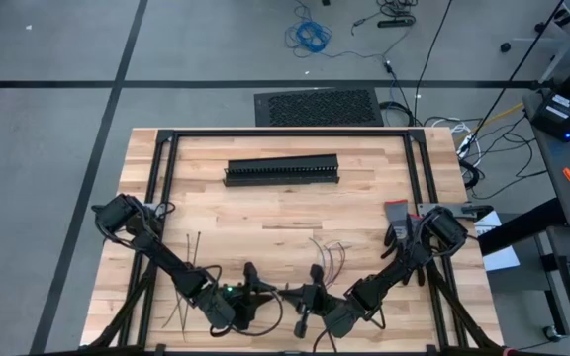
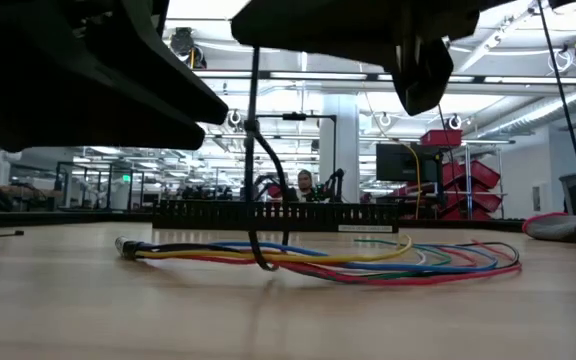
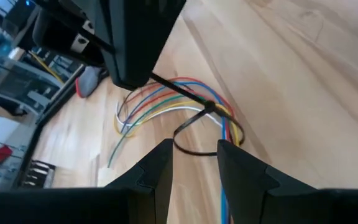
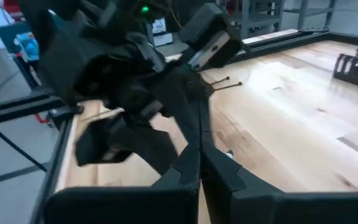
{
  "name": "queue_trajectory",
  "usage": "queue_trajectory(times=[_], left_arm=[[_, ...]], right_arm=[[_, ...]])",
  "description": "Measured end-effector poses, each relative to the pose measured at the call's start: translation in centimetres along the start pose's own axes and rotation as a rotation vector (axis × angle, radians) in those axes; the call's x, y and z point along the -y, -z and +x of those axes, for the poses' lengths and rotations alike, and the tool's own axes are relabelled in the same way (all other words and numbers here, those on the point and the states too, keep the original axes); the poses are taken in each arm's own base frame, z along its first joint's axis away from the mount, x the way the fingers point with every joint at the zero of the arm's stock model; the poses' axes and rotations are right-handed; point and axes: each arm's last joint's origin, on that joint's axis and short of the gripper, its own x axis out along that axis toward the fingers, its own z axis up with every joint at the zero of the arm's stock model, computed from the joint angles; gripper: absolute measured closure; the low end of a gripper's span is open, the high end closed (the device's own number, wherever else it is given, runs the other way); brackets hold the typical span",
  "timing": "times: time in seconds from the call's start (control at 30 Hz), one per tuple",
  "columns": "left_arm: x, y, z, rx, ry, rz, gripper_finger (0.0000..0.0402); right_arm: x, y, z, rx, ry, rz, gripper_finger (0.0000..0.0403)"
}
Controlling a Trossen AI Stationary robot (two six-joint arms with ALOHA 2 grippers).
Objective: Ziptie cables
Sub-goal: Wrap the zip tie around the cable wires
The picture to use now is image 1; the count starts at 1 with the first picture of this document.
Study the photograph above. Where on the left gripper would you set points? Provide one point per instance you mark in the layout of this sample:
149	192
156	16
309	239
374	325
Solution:
235	306

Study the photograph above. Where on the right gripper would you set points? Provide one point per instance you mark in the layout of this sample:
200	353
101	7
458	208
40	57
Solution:
329	311

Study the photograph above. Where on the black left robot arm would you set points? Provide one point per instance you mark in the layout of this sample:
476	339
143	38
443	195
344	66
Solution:
166	257

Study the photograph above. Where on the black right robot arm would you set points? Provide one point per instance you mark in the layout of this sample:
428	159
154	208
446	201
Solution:
399	267

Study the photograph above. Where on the grey black work glove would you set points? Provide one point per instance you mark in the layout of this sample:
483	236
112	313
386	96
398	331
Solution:
396	210
419	274

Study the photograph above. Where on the black perforated floor grille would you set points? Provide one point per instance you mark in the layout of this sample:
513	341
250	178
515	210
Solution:
322	107

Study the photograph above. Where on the white paper sheet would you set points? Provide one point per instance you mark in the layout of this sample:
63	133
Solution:
502	258

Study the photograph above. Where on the white power strip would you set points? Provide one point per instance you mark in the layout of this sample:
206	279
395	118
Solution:
467	146

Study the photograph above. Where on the black desk caster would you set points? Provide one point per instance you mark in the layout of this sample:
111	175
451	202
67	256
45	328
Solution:
552	332

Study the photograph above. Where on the dark grey side desk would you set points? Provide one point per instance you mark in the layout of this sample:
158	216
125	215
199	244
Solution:
562	198

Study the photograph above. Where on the black power strip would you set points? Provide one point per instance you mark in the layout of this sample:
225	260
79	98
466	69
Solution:
395	22

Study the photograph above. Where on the black box with blue light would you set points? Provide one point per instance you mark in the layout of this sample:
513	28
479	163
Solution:
557	116

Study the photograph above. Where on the white office chair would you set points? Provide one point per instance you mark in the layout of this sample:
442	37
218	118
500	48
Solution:
569	29

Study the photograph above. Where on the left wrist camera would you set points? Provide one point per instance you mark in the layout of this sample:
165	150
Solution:
250	274

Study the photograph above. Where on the black aluminium table frame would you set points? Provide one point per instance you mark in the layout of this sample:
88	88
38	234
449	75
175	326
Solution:
290	133

